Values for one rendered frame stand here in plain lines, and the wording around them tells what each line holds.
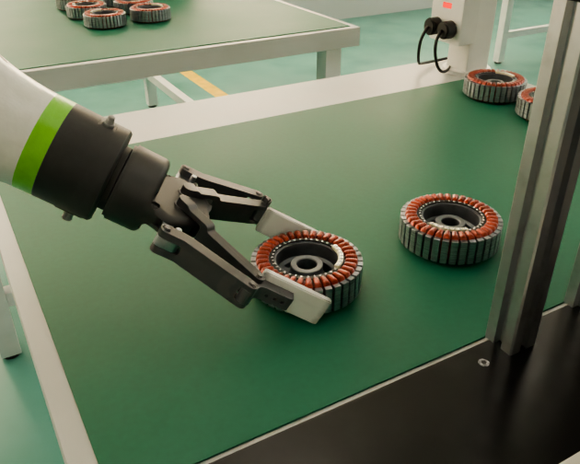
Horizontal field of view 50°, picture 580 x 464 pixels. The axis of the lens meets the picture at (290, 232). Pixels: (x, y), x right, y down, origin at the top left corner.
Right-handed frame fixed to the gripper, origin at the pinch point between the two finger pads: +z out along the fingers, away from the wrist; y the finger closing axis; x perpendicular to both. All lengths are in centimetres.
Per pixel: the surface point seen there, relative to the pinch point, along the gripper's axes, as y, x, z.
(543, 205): 12.9, 20.5, 7.4
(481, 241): -3.2, 10.2, 15.6
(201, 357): 10.8, -6.5, -7.1
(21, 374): -67, -102, -22
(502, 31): -355, 20, 148
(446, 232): -4.2, 9.0, 12.3
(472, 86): -58, 17, 28
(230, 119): -49, -8, -9
